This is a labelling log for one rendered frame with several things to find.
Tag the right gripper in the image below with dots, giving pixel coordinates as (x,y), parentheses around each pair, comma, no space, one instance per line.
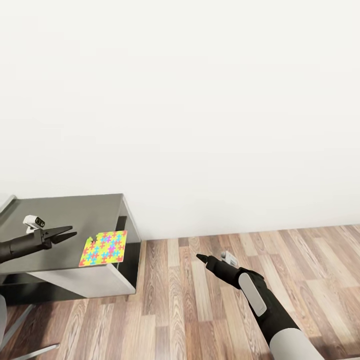
(216,266)

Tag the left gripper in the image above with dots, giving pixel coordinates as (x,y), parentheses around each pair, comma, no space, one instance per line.
(40,239)

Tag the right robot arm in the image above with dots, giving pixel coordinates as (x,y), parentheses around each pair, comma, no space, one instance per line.
(283,336)

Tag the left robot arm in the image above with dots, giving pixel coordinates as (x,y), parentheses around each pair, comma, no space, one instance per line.
(37,239)

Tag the jigsaw puzzle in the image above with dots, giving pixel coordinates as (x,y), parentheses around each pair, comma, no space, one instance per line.
(109,248)

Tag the desk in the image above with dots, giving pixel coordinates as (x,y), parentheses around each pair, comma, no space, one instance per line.
(54,274)

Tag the swivel chair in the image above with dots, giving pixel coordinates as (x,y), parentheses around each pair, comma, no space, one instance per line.
(4,338)

